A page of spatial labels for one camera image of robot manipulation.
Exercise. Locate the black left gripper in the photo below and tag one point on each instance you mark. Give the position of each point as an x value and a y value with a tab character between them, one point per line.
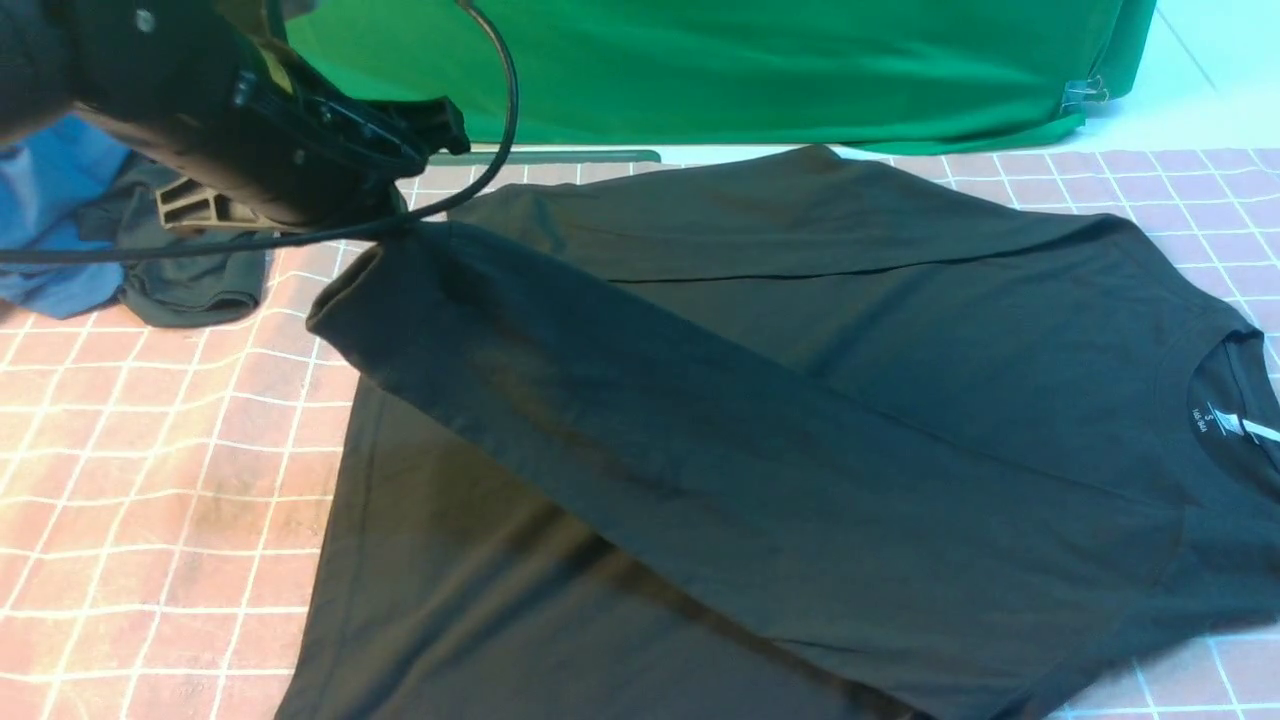
259	140

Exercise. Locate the dark gray long-sleeve shirt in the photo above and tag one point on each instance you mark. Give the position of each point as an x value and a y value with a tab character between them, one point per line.
800	437

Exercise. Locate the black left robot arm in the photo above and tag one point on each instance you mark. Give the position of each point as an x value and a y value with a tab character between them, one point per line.
48	46

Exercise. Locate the dark crumpled garment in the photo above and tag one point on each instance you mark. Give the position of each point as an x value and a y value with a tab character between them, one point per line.
171	293

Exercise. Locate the blue crumpled garment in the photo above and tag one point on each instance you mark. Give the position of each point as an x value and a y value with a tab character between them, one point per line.
46	180

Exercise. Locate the dark green flat strip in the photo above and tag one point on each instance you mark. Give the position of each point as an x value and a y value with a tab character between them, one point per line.
522	158

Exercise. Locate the pink grid tablecloth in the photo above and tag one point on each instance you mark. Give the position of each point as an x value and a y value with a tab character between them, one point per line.
165	493

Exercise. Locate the green backdrop cloth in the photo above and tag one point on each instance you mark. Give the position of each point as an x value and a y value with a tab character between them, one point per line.
903	77

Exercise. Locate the clear binder clip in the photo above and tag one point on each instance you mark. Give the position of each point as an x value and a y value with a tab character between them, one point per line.
1081	94

